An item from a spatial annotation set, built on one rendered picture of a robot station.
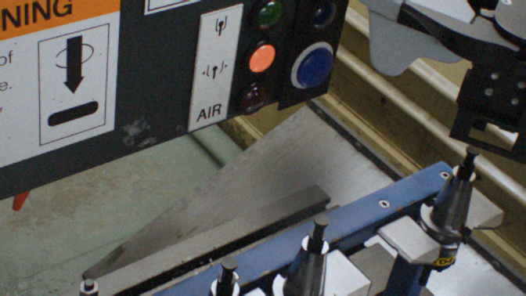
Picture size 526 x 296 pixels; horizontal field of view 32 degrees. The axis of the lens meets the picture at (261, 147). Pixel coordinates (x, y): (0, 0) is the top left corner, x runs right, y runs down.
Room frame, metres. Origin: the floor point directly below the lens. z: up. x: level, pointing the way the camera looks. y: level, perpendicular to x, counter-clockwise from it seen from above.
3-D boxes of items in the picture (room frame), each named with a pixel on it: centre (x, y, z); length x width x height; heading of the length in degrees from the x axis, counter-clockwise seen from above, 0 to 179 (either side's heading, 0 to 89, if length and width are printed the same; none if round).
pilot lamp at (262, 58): (0.48, 0.01, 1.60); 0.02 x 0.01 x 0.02; 134
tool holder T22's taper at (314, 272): (0.63, -0.07, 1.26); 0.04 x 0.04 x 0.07
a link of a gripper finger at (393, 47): (0.48, -0.07, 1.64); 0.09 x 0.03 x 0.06; 74
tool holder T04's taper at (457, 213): (0.79, -0.23, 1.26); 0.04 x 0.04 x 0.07
